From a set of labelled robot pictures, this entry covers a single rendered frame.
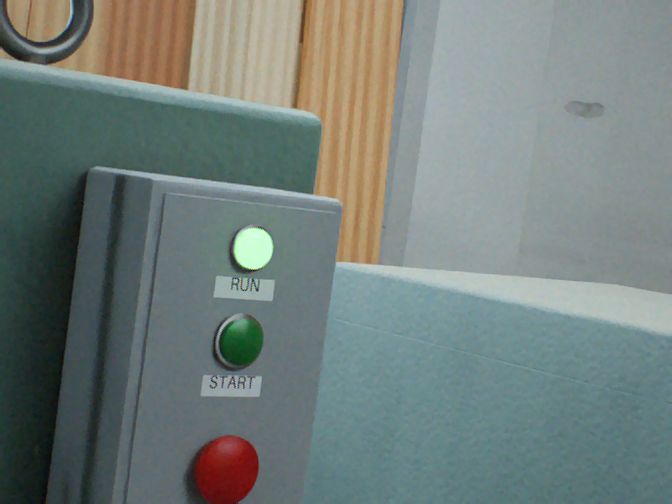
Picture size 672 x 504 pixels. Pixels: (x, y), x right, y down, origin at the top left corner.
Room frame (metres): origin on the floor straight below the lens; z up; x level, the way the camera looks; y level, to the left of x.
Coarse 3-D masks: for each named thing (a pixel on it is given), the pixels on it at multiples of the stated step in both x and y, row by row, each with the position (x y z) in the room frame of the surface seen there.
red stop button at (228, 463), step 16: (208, 448) 0.56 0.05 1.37; (224, 448) 0.56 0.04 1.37; (240, 448) 0.57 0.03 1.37; (208, 464) 0.56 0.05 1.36; (224, 464) 0.56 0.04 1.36; (240, 464) 0.57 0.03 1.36; (256, 464) 0.57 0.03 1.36; (208, 480) 0.56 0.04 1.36; (224, 480) 0.56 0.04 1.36; (240, 480) 0.57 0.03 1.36; (208, 496) 0.56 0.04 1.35; (224, 496) 0.57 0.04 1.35; (240, 496) 0.57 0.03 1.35
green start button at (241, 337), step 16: (224, 320) 0.57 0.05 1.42; (240, 320) 0.57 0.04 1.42; (256, 320) 0.58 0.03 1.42; (224, 336) 0.56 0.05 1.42; (240, 336) 0.57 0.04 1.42; (256, 336) 0.57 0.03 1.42; (224, 352) 0.57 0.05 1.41; (240, 352) 0.57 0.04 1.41; (256, 352) 0.57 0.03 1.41; (240, 368) 0.57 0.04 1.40
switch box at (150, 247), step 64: (128, 192) 0.56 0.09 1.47; (192, 192) 0.56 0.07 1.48; (256, 192) 0.58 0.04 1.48; (128, 256) 0.55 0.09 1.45; (192, 256) 0.56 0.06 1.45; (320, 256) 0.60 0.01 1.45; (128, 320) 0.55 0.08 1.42; (192, 320) 0.56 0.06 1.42; (320, 320) 0.60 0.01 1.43; (64, 384) 0.59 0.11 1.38; (128, 384) 0.55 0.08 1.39; (192, 384) 0.56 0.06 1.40; (64, 448) 0.58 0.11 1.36; (128, 448) 0.55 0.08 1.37; (192, 448) 0.56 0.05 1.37; (256, 448) 0.59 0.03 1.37
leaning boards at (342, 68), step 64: (64, 0) 2.07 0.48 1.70; (128, 0) 2.19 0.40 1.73; (192, 0) 2.27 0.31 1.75; (256, 0) 2.37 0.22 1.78; (320, 0) 2.42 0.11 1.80; (384, 0) 2.53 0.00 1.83; (64, 64) 2.08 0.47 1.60; (128, 64) 2.19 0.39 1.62; (192, 64) 2.25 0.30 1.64; (256, 64) 2.38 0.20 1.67; (320, 64) 2.43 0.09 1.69; (384, 64) 2.54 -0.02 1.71; (384, 128) 2.54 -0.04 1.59; (320, 192) 2.44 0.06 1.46; (384, 192) 2.55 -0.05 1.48
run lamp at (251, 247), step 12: (240, 228) 0.57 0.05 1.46; (252, 228) 0.57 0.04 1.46; (240, 240) 0.57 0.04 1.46; (252, 240) 0.57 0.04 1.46; (264, 240) 0.57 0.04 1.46; (240, 252) 0.57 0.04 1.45; (252, 252) 0.57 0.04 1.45; (264, 252) 0.57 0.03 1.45; (240, 264) 0.57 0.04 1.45; (252, 264) 0.57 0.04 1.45; (264, 264) 0.57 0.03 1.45
